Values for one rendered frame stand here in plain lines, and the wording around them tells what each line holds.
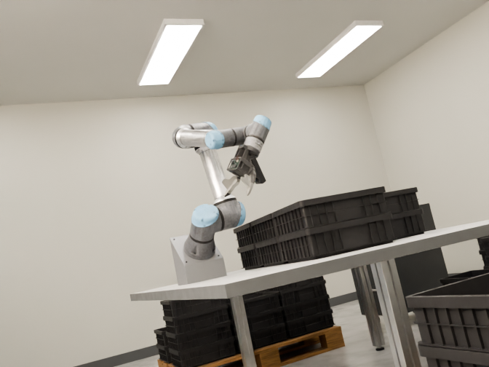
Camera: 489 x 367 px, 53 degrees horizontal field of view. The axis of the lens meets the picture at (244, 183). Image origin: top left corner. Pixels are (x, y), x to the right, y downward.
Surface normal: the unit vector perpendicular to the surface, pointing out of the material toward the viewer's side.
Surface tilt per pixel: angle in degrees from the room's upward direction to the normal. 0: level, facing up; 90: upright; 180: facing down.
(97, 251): 90
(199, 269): 90
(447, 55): 90
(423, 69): 90
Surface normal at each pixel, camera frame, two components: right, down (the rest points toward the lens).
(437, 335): -0.91, 0.13
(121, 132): 0.37, -0.22
